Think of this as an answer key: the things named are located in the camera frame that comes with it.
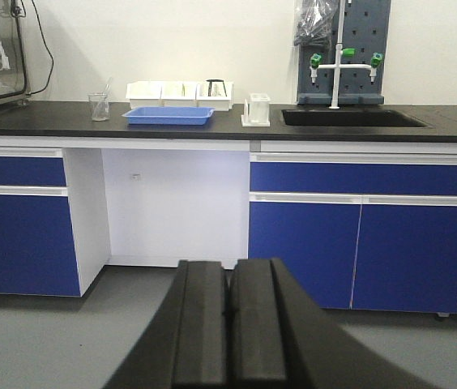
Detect blue white lab cabinet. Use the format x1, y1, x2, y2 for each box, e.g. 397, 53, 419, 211
0, 140, 457, 314

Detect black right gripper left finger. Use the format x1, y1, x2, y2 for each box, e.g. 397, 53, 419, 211
105, 261, 226, 388

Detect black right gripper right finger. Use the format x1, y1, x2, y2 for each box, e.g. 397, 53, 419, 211
230, 259, 431, 388

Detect plastic bag of grey pegs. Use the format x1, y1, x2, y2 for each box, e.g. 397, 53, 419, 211
293, 0, 339, 49

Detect white storage bin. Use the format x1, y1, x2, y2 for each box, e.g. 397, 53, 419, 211
196, 81, 233, 111
126, 81, 162, 109
161, 81, 198, 107

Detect grey blue pegboard drying rack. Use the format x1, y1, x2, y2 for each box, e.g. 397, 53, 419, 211
293, 1, 391, 109

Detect white lab faucet green knobs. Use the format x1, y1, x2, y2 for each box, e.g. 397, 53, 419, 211
310, 0, 384, 109

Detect black lab sink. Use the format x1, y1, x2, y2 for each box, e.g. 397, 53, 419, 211
282, 109, 429, 128

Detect left white storage bin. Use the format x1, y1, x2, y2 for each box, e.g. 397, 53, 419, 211
126, 81, 162, 109

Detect clear glass beaker on counter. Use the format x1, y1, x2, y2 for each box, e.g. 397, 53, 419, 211
88, 92, 110, 122

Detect black power cable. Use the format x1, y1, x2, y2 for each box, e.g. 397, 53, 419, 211
9, 0, 55, 97

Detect blue plastic tray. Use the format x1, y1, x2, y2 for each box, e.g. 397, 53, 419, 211
122, 106, 215, 126

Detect black wire tripod stand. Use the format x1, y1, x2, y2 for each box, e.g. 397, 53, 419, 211
206, 79, 228, 97

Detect middle white storage bin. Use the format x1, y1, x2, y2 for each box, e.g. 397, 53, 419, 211
161, 81, 198, 107

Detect white test tube rack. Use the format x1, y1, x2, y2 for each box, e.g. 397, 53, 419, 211
241, 92, 270, 126

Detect right white storage bin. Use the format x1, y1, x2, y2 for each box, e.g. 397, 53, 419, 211
196, 81, 233, 111

